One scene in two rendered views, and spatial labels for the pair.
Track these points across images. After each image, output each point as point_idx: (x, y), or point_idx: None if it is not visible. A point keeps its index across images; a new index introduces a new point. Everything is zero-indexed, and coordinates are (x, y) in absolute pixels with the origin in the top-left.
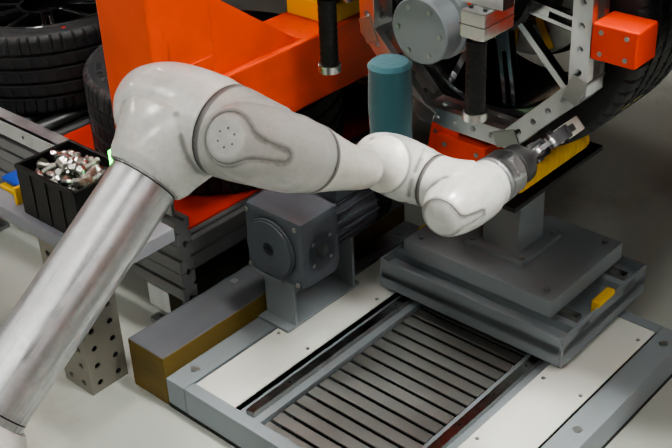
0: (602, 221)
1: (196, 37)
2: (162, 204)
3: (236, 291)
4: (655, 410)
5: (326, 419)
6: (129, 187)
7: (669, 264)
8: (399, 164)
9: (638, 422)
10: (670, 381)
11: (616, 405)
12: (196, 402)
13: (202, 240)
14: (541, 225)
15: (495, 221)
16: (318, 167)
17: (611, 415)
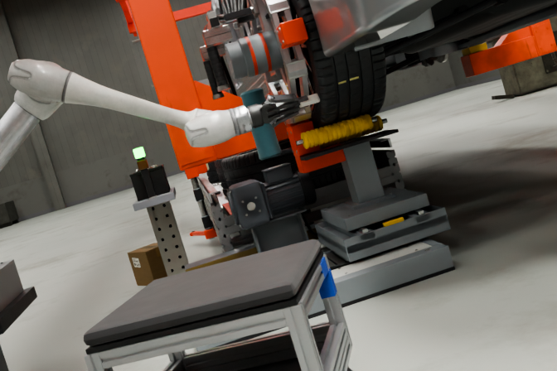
0: (510, 215)
1: (188, 100)
2: (22, 115)
3: (247, 247)
4: (404, 289)
5: None
6: (10, 108)
7: (521, 228)
8: (190, 118)
9: (386, 294)
10: (434, 277)
11: (356, 275)
12: None
13: (232, 219)
14: (380, 188)
15: (350, 187)
16: (49, 82)
17: (348, 279)
